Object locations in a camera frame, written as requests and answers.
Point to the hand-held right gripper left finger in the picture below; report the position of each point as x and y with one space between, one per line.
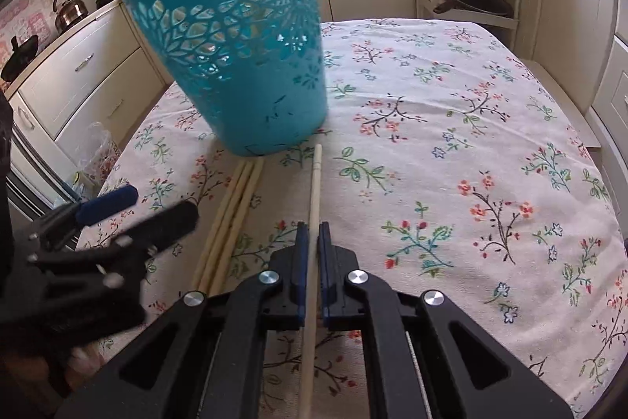
301 252

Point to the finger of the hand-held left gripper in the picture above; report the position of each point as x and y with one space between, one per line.
105 203
162 220

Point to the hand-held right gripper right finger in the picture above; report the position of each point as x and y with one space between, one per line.
325 252

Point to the slim wooden chopstick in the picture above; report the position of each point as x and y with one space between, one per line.
315 193

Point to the bundle of wooden chopsticks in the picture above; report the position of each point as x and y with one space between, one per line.
230 222

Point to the blue perforated plastic basket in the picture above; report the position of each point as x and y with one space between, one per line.
235 46

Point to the floral trash bin with bag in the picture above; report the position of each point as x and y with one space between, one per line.
95 154

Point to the cream two drawer cabinet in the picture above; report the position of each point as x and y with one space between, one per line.
88 75

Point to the floral tablecloth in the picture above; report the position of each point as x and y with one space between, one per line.
441 154

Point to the black wok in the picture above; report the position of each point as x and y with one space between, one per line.
19 60

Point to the steel kettle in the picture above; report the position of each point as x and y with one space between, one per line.
71 14

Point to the pink backsplash stickers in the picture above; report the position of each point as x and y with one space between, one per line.
34 6

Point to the white step stool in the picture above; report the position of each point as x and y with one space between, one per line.
564 105

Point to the cream three drawer cabinet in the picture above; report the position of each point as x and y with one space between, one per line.
615 95

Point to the cream double door cabinet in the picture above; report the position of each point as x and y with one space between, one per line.
569 6

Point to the grey sliding door frame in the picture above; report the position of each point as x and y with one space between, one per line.
34 173

